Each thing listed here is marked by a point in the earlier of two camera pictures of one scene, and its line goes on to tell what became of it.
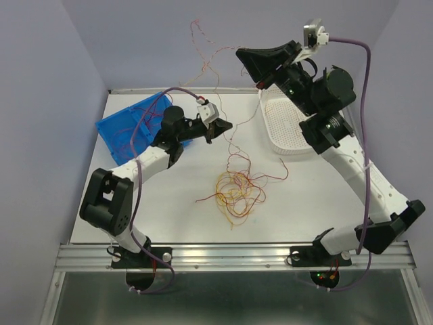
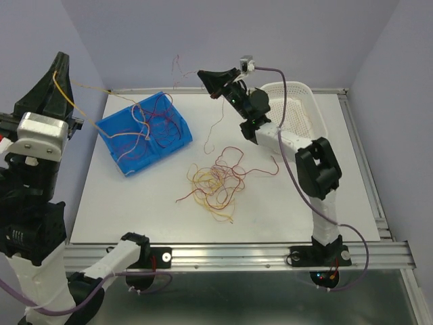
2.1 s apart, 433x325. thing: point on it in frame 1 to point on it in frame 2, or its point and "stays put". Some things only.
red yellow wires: [239, 191] to [216, 186]
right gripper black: [264, 61] to [214, 80]
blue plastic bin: [129, 131] stays put
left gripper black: [216, 128] to [47, 93]
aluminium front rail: [231, 256] stays put
